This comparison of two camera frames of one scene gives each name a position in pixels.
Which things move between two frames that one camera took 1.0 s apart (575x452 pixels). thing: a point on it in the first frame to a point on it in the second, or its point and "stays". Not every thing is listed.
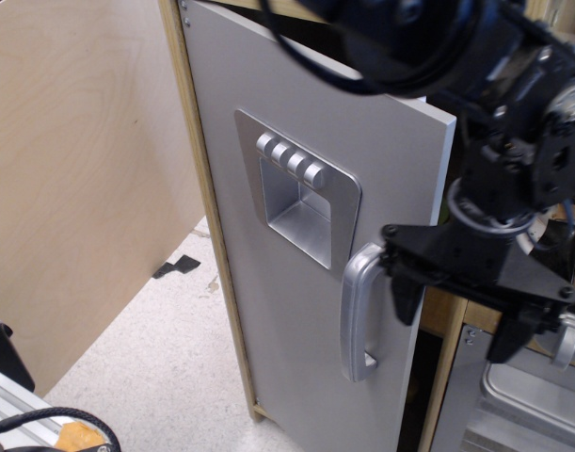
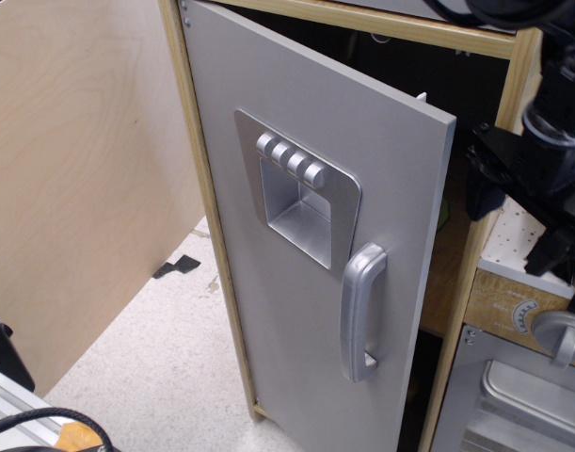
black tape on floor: x=183 y=265 stays
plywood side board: x=91 y=183 stays
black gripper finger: x=515 y=331 to x=553 y=253
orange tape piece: x=76 y=437 stays
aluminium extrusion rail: x=7 y=397 stays
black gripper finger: x=407 y=295 to x=482 y=197
